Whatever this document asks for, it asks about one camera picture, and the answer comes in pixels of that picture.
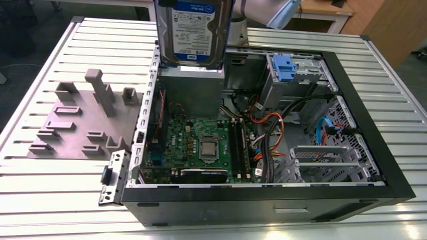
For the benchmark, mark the hard disk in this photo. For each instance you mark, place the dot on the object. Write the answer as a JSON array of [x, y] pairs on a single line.
[[194, 30]]

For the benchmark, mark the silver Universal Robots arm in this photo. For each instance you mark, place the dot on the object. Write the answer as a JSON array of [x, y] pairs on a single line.
[[238, 32]]

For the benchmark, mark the green motherboard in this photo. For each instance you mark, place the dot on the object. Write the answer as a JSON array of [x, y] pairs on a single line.
[[180, 135]]

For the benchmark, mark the grey power supply unit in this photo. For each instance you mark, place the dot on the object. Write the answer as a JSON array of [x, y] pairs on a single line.
[[194, 95]]

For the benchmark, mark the silver CPU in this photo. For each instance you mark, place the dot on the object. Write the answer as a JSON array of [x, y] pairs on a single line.
[[210, 150]]

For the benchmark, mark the black RAM slot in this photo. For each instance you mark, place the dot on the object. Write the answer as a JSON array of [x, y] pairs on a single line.
[[247, 155], [236, 150]]

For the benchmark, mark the CPU socket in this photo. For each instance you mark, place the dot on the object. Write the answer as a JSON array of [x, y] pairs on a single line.
[[211, 162]]

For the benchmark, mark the metal drive cage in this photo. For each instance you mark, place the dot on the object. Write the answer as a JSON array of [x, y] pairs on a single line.
[[277, 96]]

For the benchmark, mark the black graphics card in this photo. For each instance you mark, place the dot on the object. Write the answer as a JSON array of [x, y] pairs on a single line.
[[200, 175]]

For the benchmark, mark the blue plastic drive latch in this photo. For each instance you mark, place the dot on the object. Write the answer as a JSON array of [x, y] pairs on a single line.
[[283, 70]]

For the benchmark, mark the black PC case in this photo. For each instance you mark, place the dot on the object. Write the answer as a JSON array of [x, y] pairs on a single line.
[[234, 205]]

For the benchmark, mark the grey parts rack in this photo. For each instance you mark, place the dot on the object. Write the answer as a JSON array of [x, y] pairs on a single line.
[[83, 130]]

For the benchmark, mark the wooden desk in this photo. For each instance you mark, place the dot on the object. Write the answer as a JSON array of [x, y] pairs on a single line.
[[327, 7]]

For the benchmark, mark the brown cabinet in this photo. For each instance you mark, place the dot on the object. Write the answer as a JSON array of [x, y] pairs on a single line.
[[394, 30]]

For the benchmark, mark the hinged metal slot bracket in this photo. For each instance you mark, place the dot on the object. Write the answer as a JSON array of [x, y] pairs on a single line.
[[116, 160]]

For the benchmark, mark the blue bracket latch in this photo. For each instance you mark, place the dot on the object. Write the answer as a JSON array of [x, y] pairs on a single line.
[[106, 175]]

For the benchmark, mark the white desk frame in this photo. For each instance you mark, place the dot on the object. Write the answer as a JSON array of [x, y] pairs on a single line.
[[151, 15]]

